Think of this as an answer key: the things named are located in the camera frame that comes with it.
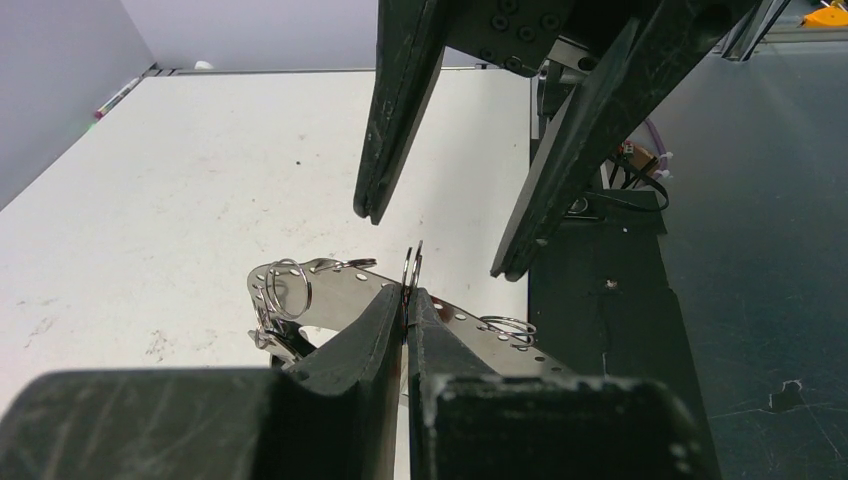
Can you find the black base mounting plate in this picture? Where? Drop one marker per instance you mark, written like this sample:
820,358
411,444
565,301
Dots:
600,297

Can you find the large silver keyring plate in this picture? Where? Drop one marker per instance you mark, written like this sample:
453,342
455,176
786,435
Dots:
301,305

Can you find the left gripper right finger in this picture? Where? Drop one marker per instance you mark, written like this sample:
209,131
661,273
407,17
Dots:
469,422

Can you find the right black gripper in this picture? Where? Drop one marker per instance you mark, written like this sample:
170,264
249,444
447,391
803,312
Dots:
632,54

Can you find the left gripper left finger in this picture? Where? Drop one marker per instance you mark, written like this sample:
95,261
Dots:
330,416

